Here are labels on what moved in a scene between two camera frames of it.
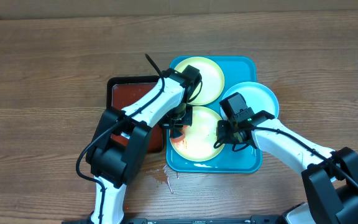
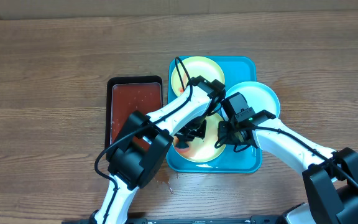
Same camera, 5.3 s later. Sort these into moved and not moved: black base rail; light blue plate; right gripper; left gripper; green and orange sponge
Moved: left gripper; green and orange sponge
Not moved: right gripper; light blue plate; black base rail
